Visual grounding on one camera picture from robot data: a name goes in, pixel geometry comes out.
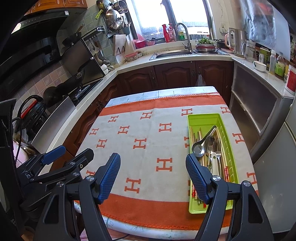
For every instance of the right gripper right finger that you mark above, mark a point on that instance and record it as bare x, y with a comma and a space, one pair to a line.
248, 218

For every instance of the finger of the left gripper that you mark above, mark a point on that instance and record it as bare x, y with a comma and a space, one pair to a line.
72, 168
53, 155

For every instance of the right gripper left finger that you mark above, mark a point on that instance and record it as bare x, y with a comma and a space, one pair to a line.
58, 219

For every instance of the light wooden chopstick red band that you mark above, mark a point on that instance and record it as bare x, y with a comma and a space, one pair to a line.
224, 161

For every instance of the white ceramic soup spoon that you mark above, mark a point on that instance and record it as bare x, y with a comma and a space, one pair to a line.
215, 164

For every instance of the orange and beige H blanket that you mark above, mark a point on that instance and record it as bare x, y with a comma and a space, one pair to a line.
152, 189

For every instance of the steel fork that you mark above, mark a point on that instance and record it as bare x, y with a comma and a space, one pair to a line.
209, 147

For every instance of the large steel spoon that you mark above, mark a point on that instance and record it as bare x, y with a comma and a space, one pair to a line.
199, 147

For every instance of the green plastic utensil tray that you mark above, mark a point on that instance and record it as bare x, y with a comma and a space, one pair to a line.
217, 156

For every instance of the black range hood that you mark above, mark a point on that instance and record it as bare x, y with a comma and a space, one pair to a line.
32, 48

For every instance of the white bowl on counter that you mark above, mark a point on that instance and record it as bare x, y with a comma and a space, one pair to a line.
259, 66

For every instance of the electric kettle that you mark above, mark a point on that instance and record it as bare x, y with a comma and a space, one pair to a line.
234, 40

